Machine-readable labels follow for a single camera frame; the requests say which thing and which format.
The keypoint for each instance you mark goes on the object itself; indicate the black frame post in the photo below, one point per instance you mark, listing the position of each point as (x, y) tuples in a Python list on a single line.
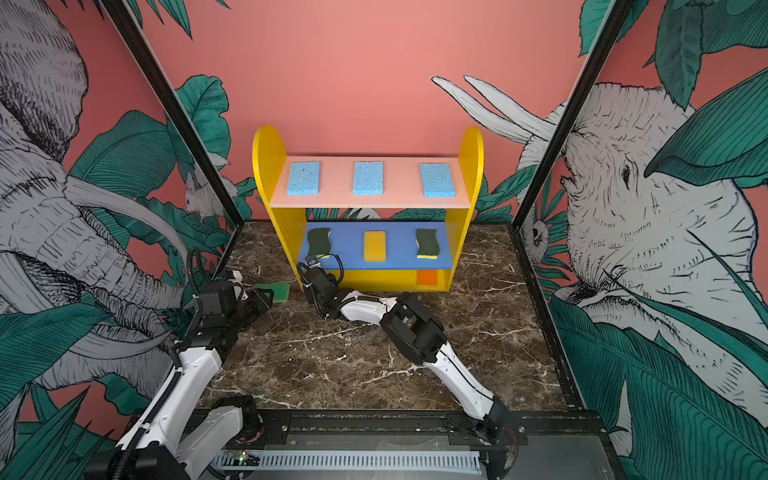
[(122, 18), (611, 27)]

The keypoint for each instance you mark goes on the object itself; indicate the orange yellow sponge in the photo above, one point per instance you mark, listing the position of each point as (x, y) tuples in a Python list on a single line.
[(427, 278)]

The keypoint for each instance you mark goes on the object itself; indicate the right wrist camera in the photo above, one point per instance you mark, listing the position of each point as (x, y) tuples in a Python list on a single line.
[(313, 262)]

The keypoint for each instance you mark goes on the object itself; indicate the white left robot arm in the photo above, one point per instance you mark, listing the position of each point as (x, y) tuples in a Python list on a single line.
[(160, 445)]

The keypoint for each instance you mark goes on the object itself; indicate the black right frame post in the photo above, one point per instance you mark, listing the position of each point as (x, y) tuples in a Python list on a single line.
[(611, 27)]

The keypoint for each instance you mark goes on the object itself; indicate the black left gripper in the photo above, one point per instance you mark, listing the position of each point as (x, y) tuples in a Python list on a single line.
[(256, 296)]

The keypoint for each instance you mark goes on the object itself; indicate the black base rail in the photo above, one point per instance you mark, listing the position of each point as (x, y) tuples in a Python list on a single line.
[(559, 445)]

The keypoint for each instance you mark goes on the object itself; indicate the yellow pink blue shelf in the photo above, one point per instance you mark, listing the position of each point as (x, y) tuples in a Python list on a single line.
[(399, 211)]

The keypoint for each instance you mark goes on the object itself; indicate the bright green sponge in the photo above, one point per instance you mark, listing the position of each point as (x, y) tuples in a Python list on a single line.
[(280, 292)]

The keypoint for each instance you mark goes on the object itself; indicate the white vent strip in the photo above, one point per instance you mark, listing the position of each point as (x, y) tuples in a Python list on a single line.
[(463, 462)]

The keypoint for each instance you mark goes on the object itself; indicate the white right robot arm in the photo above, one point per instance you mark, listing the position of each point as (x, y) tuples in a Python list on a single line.
[(421, 338)]

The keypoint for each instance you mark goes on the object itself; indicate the dark green sponge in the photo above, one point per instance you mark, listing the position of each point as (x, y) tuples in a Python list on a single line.
[(319, 243), (428, 246)]

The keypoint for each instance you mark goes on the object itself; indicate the blue sponge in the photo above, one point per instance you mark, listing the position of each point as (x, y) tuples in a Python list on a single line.
[(368, 178), (437, 180), (303, 178)]

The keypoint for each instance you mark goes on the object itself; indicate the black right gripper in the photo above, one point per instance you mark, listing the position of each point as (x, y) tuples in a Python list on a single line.
[(309, 295)]

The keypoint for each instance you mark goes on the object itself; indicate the black left frame post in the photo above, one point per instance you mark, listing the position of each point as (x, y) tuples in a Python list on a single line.
[(122, 18)]

